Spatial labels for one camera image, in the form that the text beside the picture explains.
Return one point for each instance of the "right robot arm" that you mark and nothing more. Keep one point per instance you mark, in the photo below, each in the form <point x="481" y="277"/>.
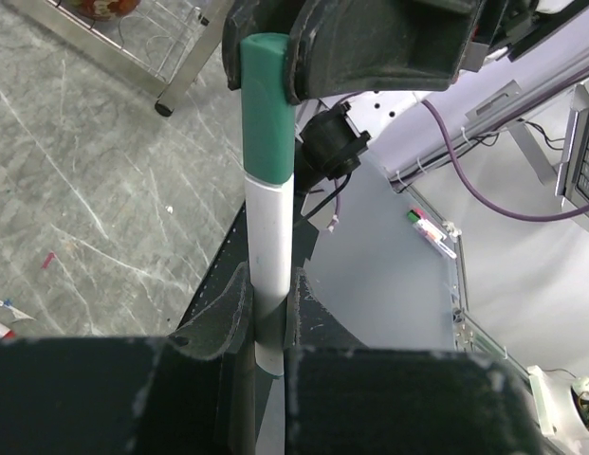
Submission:
<point x="330" y="143"/>

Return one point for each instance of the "marker pack on floor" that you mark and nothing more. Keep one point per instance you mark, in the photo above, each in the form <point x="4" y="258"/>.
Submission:
<point x="431" y="233"/>

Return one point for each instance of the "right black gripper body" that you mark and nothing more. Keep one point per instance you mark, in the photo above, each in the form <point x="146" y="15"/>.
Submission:
<point x="497" y="24"/>

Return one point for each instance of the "green pen cap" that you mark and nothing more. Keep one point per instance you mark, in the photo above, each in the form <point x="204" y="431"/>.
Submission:
<point x="268" y="120"/>

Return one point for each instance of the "white pen red tip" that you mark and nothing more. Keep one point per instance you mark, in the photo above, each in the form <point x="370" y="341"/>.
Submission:
<point x="0" y="327"/>

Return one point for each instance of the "metal dish rack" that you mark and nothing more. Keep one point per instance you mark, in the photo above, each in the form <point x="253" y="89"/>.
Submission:
<point x="161" y="47"/>

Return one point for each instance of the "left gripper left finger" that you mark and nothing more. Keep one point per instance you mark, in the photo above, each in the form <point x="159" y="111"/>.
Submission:
<point x="191" y="392"/>

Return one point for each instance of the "small white cup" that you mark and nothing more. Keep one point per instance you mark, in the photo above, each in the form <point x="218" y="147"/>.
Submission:
<point x="104" y="10"/>

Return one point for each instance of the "white pen green tip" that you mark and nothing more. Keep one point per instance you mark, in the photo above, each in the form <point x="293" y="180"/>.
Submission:
<point x="269" y="213"/>

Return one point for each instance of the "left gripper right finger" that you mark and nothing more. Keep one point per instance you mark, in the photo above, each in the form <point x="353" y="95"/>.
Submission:
<point x="342" y="397"/>

